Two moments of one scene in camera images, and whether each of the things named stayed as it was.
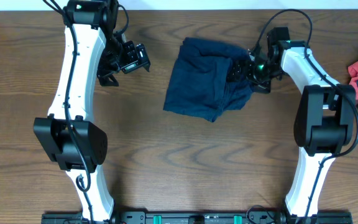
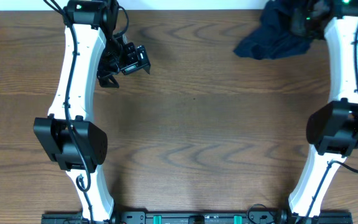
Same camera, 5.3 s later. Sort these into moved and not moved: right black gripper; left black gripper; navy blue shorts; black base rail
Moved: navy blue shorts; right black gripper
Not moved: black base rail; left black gripper
